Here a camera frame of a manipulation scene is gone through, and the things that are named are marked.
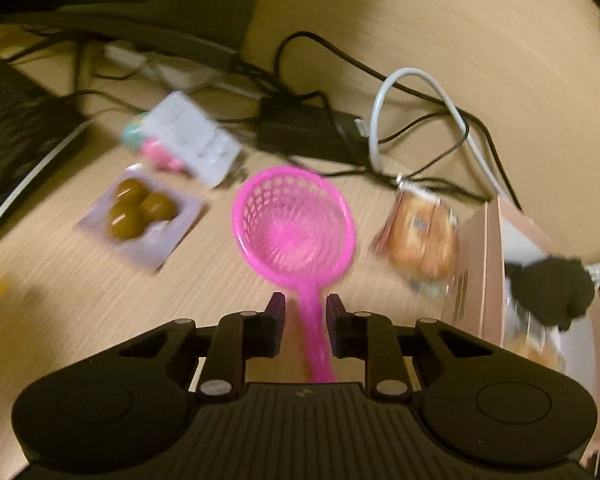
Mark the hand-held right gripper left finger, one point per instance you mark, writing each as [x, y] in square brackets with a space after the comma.
[275, 317]

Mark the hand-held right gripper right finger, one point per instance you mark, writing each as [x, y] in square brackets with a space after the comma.
[335, 317]

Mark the pink plastic strainer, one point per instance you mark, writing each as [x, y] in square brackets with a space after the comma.
[294, 232]

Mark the bread packet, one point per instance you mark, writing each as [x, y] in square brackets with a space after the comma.
[422, 240]

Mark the clear packet of brown balls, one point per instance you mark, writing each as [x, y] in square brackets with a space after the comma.
[130, 210]

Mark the black power adapter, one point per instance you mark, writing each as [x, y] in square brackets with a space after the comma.
[300, 127]

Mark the pink and teal toy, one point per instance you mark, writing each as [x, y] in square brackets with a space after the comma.
[162, 157]

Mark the white blister card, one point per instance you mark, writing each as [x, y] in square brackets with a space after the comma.
[195, 135]

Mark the orange packet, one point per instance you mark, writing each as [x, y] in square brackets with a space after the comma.
[535, 352]

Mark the white power strip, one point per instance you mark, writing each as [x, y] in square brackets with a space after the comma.
[175, 72]

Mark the dark laptop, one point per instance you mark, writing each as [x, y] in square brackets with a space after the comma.
[20, 125]

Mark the black monitor stand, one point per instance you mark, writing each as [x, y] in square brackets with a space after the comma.
[180, 0]

